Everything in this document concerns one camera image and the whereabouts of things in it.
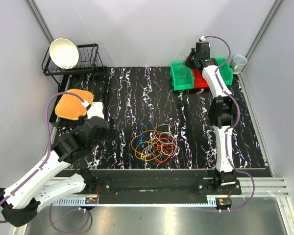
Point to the white bowl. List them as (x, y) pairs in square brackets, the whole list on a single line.
[(64, 53)]

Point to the white slotted cable duct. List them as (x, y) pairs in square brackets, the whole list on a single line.
[(77, 201)]

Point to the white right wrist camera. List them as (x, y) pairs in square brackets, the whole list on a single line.
[(203, 38)]

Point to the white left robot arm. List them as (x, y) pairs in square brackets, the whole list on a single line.
[(20, 202)]

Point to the green plastic bin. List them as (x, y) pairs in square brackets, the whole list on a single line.
[(225, 71), (182, 76)]

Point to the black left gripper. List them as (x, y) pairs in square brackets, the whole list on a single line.
[(111, 122)]

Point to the left green plastic bin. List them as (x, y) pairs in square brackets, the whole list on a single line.
[(182, 76)]

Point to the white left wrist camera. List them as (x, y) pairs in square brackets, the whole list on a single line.
[(95, 109)]

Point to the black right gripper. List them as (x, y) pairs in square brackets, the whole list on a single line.
[(191, 53)]

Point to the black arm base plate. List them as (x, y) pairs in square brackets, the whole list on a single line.
[(152, 187)]

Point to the black wire dish rack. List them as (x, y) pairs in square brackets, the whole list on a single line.
[(89, 74)]

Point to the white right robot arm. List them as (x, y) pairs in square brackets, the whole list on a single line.
[(222, 115)]

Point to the red plastic bin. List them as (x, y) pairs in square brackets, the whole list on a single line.
[(199, 81)]

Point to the light blue mug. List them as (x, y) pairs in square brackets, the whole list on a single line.
[(238, 64)]

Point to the orange woven basket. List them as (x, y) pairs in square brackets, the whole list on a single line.
[(70, 107)]

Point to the right green plastic bin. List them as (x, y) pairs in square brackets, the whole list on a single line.
[(225, 71)]

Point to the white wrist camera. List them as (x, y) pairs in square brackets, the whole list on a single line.
[(203, 38), (95, 109)]

